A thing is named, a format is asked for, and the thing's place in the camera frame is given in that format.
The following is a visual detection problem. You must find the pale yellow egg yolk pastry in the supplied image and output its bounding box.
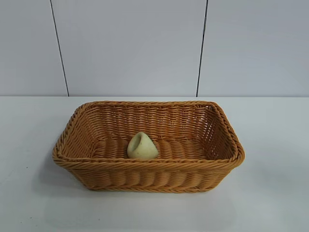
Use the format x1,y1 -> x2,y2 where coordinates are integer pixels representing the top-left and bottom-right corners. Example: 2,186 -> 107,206
126,131 -> 159,160

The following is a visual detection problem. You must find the brown woven wicker basket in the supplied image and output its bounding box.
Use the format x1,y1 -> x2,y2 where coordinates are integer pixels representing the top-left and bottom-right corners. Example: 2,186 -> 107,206
52,100 -> 246,193

